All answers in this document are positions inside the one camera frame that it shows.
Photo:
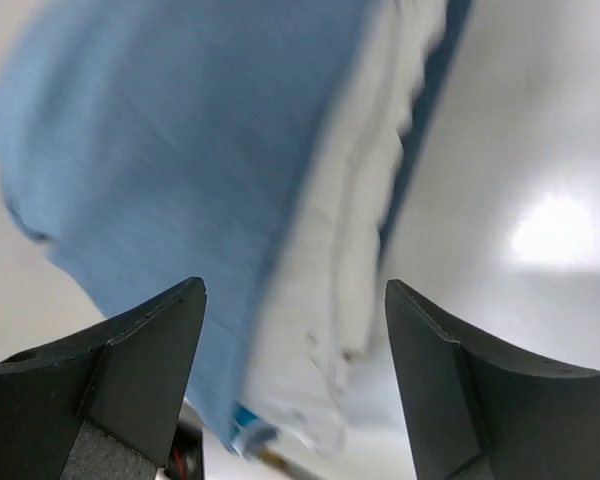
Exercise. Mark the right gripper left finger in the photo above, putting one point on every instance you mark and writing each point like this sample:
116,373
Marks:
104,403

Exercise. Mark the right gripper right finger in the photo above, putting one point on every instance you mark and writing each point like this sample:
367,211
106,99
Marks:
477,407

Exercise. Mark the white pillow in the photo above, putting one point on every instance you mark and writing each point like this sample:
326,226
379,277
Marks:
321,297

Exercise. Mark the blue pillowcase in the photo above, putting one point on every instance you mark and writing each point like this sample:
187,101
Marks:
145,142

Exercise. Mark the blue pillow care label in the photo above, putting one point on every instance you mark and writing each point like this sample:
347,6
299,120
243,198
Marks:
251,434

